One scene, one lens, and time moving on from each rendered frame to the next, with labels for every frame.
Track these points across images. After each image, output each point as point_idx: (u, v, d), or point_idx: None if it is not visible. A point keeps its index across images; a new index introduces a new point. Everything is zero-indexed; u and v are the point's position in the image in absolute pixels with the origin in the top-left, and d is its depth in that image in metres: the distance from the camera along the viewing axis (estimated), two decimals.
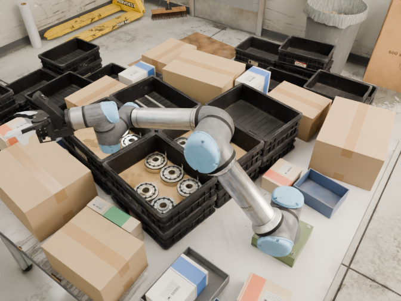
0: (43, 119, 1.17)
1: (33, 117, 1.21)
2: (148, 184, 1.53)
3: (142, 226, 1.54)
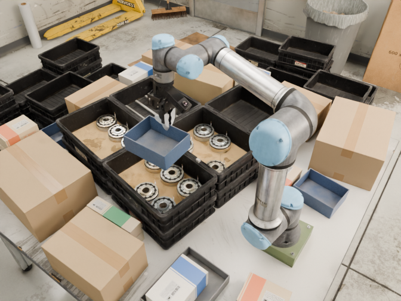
0: None
1: (167, 111, 1.34)
2: (148, 184, 1.53)
3: (142, 226, 1.54)
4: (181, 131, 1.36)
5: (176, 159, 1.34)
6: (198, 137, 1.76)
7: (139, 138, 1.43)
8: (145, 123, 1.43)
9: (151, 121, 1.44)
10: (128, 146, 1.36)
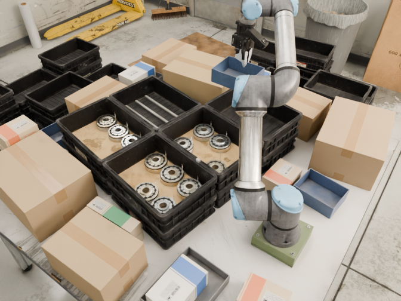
0: None
1: (247, 49, 1.68)
2: (148, 184, 1.53)
3: (142, 226, 1.54)
4: (256, 66, 1.71)
5: None
6: (198, 137, 1.76)
7: None
8: (225, 62, 1.77)
9: (230, 61, 1.78)
10: (215, 78, 1.71)
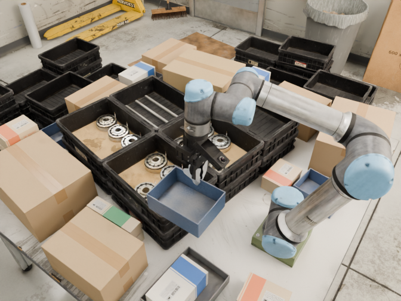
0: None
1: (199, 166, 1.13)
2: (148, 184, 1.53)
3: (142, 226, 1.54)
4: (214, 188, 1.16)
5: (210, 223, 1.13)
6: None
7: (164, 193, 1.22)
8: (170, 176, 1.22)
9: (178, 173, 1.23)
10: (153, 206, 1.16)
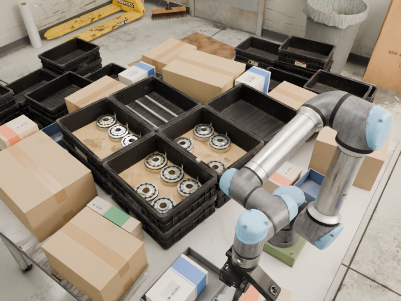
0: None
1: (245, 289, 1.02)
2: (148, 184, 1.53)
3: (142, 226, 1.54)
4: None
5: None
6: (198, 137, 1.76)
7: None
8: None
9: None
10: None
